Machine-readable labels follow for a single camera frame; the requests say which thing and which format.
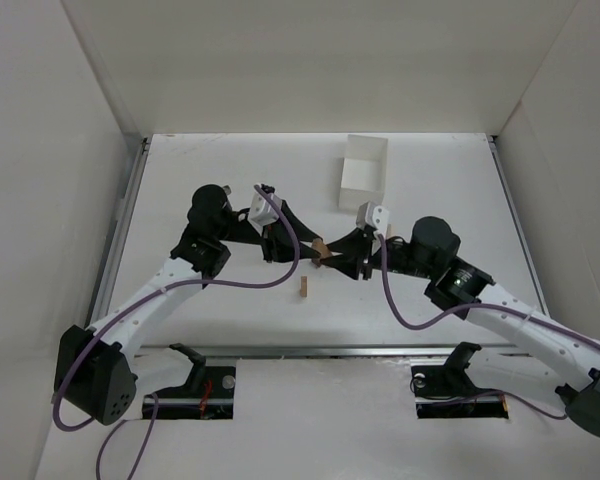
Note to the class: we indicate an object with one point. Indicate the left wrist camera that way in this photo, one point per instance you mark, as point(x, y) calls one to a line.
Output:
point(264, 207)

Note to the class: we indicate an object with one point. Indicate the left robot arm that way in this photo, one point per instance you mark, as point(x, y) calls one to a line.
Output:
point(97, 370)

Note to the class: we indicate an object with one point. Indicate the white perforated box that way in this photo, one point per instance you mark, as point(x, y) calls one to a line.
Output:
point(363, 177)

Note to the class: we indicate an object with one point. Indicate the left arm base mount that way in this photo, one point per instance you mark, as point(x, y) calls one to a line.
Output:
point(189, 388)

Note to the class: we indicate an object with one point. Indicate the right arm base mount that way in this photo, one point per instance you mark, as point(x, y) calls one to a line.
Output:
point(444, 391)

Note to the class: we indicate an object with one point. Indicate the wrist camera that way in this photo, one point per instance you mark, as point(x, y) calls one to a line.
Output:
point(373, 218)
point(264, 207)

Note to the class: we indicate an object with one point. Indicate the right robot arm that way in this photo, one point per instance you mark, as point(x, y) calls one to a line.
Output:
point(559, 367)

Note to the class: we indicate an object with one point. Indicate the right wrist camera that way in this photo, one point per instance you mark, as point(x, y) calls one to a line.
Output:
point(373, 218)

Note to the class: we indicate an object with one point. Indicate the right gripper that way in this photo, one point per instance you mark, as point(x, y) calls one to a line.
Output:
point(366, 255)

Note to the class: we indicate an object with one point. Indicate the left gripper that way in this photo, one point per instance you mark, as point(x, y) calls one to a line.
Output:
point(268, 243)

